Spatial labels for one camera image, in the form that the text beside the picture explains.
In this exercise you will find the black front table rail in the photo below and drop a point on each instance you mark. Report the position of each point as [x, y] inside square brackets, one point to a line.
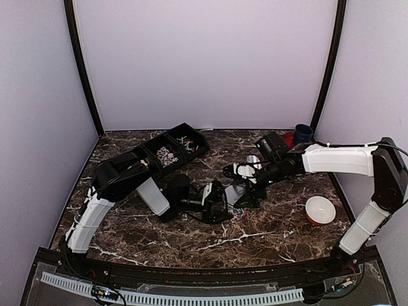
[301, 273]

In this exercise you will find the black frame post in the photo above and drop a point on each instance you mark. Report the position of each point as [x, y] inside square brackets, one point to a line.
[330, 64]
[80, 65]

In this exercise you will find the metal scoop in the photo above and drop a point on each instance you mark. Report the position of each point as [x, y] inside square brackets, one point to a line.
[253, 159]

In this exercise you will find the clear plastic cup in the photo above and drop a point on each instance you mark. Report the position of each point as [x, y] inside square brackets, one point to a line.
[238, 213]

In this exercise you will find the left black frame post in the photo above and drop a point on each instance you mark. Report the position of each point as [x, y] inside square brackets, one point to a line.
[80, 65]

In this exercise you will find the circuit board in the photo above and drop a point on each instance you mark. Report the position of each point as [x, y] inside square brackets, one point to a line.
[104, 294]
[343, 284]

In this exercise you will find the right circuit board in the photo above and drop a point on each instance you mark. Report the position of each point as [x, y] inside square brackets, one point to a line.
[343, 284]

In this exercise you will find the stick candies pile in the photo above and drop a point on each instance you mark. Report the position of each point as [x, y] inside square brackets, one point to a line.
[188, 144]

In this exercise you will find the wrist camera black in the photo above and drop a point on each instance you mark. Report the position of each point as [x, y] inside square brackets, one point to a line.
[178, 189]
[272, 147]

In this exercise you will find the swirl lollipops pile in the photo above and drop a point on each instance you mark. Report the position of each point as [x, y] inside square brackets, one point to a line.
[166, 157]

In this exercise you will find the star candies pile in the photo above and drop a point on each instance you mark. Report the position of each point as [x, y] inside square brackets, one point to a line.
[145, 163]

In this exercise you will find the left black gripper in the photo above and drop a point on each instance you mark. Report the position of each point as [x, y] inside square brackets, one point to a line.
[212, 198]

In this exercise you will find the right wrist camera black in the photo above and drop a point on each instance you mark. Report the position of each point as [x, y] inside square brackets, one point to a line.
[272, 147]

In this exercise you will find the orange white bowl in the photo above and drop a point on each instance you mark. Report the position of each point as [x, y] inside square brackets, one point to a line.
[320, 211]

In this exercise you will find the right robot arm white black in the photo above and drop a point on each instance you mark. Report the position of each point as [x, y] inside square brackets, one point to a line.
[380, 163]

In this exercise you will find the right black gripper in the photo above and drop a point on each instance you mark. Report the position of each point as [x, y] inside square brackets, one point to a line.
[251, 189]

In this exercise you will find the blue mug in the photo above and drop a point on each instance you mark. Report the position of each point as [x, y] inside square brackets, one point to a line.
[303, 134]

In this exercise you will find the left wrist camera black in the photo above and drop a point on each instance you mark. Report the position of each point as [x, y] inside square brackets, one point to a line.
[178, 189]

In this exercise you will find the clear plastic lid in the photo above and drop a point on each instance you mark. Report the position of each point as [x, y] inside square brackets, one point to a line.
[234, 193]

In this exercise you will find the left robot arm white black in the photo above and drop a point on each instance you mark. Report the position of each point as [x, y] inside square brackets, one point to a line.
[115, 179]

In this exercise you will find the left circuit board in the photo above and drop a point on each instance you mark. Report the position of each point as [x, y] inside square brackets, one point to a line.
[104, 294]

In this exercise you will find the black three-compartment candy tray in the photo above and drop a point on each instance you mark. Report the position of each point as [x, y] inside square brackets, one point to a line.
[172, 149]

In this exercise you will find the right black frame post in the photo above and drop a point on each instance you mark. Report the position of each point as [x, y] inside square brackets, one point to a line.
[330, 64]

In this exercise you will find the red plate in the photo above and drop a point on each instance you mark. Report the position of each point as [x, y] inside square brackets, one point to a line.
[289, 139]

